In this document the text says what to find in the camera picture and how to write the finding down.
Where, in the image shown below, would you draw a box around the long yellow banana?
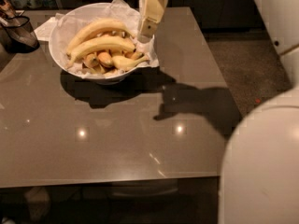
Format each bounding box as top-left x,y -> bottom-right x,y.
66,18 -> 135,55
65,36 -> 135,69

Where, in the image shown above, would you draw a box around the small yellow banana right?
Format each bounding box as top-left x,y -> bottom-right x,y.
112,55 -> 150,71

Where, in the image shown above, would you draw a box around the small ripe banana centre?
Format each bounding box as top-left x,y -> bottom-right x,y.
97,51 -> 113,68

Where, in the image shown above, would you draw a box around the dark glass jug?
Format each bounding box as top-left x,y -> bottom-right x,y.
0,16 -> 39,53

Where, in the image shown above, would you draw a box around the white paper bowl liner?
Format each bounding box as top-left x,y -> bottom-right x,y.
54,0 -> 160,80

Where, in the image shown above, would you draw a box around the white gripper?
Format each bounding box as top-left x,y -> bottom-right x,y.
137,0 -> 168,43

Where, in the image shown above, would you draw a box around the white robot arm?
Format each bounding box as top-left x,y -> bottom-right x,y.
217,0 -> 299,224

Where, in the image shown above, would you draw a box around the white paper napkin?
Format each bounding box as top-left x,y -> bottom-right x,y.
35,17 -> 57,42

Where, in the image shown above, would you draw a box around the dark cabinet fronts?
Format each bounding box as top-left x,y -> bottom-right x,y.
56,0 -> 263,30

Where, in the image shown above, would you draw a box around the small ripe banana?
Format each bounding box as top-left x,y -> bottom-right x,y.
83,53 -> 99,68
97,51 -> 113,68

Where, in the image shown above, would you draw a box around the white bowl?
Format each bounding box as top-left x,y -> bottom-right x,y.
48,2 -> 155,86

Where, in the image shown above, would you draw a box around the small ripe banana left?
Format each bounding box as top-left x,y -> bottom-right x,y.
83,53 -> 99,68

